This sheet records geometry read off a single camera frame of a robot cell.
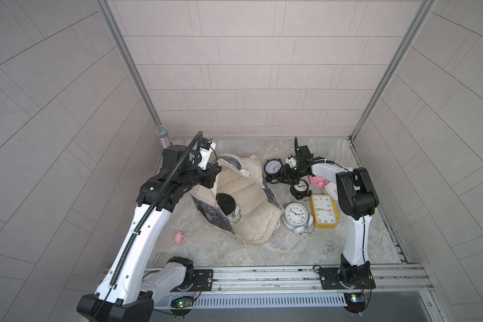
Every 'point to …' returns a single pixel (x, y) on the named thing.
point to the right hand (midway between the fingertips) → (278, 176)
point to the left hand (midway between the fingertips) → (223, 165)
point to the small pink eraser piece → (179, 237)
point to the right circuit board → (355, 302)
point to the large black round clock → (272, 168)
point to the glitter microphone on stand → (162, 131)
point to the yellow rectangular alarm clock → (325, 210)
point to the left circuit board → (182, 302)
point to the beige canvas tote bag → (261, 211)
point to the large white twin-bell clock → (296, 217)
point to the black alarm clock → (300, 190)
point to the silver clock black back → (228, 207)
